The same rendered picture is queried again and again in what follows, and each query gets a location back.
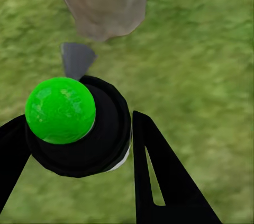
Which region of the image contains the pesticide atomizer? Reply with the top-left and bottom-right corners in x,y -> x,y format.
25,42 -> 133,178

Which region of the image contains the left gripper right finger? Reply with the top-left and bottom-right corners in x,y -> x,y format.
132,111 -> 222,224

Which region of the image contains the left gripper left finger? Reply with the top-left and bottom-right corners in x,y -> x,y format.
0,110 -> 31,213

